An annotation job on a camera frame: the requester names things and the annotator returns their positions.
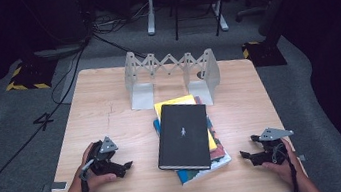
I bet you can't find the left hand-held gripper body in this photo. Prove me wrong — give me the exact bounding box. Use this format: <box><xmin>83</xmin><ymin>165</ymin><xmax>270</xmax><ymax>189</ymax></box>
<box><xmin>83</xmin><ymin>134</ymin><xmax>123</xmax><ymax>182</ymax></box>

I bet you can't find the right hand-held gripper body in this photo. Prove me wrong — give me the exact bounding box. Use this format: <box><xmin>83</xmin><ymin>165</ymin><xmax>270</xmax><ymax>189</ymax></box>
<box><xmin>256</xmin><ymin>123</ymin><xmax>298</xmax><ymax>168</ymax></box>

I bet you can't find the blue illustrated book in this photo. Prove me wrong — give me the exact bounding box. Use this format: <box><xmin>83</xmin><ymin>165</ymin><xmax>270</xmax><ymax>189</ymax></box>
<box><xmin>152</xmin><ymin>109</ymin><xmax>235</xmax><ymax>189</ymax></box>

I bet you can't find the black hardcover book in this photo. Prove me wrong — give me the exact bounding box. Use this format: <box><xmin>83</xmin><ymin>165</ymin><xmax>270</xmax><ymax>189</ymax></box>
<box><xmin>150</xmin><ymin>98</ymin><xmax>216</xmax><ymax>177</ymax></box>

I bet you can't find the white expandable bookend rack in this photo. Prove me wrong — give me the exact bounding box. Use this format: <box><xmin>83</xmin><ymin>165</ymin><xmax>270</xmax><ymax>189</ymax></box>
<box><xmin>120</xmin><ymin>38</ymin><xmax>225</xmax><ymax>118</ymax></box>

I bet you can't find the yellow book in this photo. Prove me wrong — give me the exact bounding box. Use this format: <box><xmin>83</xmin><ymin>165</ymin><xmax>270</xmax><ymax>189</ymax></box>
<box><xmin>153</xmin><ymin>91</ymin><xmax>218</xmax><ymax>159</ymax></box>

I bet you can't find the person's right hand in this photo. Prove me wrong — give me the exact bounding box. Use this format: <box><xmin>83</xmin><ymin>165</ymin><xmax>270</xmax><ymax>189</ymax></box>
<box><xmin>259</xmin><ymin>136</ymin><xmax>307</xmax><ymax>192</ymax></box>

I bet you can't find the person's left hand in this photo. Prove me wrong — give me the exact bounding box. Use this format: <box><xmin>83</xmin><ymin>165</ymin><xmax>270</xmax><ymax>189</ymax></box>
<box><xmin>59</xmin><ymin>140</ymin><xmax>119</xmax><ymax>192</ymax></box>

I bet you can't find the black hazard-striped stand base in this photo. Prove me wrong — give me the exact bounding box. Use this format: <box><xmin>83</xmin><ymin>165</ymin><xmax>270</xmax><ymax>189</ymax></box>
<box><xmin>240</xmin><ymin>37</ymin><xmax>288</xmax><ymax>71</ymax></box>
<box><xmin>1</xmin><ymin>56</ymin><xmax>61</xmax><ymax>95</ymax></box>

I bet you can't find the grey flat stand base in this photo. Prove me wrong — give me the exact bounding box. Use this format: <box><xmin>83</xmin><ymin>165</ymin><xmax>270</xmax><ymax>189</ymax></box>
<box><xmin>32</xmin><ymin>41</ymin><xmax>87</xmax><ymax>65</ymax></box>

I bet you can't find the right hand-held gripper cable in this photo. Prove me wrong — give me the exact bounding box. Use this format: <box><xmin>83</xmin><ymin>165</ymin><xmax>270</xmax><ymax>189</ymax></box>
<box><xmin>278</xmin><ymin>143</ymin><xmax>301</xmax><ymax>192</ymax></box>

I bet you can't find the long black floor cable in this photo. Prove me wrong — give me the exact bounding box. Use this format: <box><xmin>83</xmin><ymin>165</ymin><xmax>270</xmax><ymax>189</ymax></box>
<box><xmin>0</xmin><ymin>35</ymin><xmax>114</xmax><ymax>192</ymax></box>

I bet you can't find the short black floor cable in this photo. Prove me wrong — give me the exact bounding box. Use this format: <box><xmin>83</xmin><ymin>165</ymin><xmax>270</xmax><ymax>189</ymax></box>
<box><xmin>91</xmin><ymin>26</ymin><xmax>149</xmax><ymax>66</ymax></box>

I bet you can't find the tangle of floor cables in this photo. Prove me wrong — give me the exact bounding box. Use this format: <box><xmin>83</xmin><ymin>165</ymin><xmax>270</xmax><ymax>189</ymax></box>
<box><xmin>89</xmin><ymin>0</ymin><xmax>151</xmax><ymax>34</ymax></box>

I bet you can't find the white desk frame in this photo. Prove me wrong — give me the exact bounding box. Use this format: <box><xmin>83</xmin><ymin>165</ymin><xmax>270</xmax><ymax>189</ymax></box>
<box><xmin>143</xmin><ymin>0</ymin><xmax>230</xmax><ymax>43</ymax></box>

